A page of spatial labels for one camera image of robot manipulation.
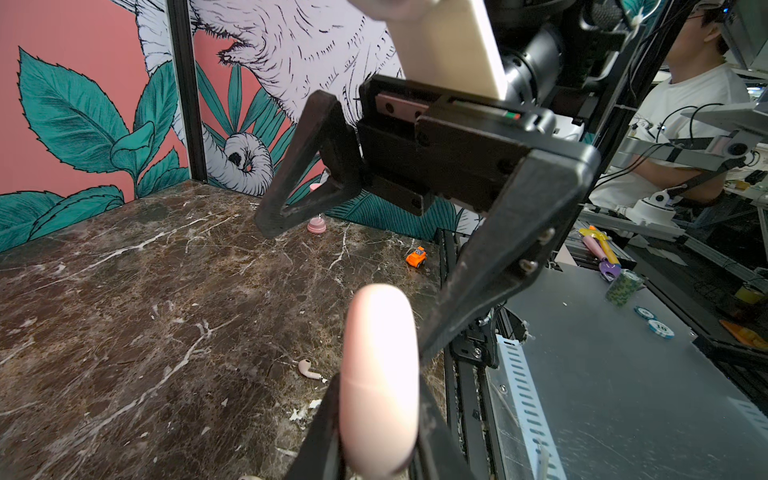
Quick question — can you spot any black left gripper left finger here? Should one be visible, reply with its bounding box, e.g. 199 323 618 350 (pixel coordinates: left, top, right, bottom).
284 374 346 480

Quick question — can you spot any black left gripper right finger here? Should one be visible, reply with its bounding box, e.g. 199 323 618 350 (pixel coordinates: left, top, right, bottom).
410 376 474 480

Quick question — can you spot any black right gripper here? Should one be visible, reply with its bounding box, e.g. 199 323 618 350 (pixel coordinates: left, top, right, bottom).
254 74 601 364

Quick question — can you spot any pink round disc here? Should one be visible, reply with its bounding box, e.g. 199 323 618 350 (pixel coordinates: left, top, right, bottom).
339 284 419 479

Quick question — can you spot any pink wireless earbud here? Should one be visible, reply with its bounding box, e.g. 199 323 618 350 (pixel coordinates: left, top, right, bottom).
297 359 324 382

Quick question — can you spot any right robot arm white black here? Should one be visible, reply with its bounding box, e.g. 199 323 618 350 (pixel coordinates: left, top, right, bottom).
255 1 692 361

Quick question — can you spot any small orange toy car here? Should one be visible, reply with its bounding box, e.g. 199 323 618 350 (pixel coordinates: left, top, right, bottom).
406 246 427 269

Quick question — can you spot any pink hourglass timer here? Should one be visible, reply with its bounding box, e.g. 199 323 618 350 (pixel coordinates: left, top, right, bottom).
307 183 327 235

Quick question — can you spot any yellow purple toy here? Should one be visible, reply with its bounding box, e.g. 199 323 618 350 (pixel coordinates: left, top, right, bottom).
579 226 622 282

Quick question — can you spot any teal white poker chip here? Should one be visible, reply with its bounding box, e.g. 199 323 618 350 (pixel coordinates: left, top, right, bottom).
634 306 657 321

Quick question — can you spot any person in white shirt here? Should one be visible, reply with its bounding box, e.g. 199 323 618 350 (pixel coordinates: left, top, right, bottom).
590 1 750 210

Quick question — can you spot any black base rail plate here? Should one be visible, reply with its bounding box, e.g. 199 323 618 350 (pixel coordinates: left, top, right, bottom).
437 227 529 480

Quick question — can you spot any white slotted cable duct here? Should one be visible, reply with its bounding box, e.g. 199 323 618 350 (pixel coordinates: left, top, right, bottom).
496 335 567 480

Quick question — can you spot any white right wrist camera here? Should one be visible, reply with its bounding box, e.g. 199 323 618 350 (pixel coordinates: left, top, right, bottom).
352 0 508 100

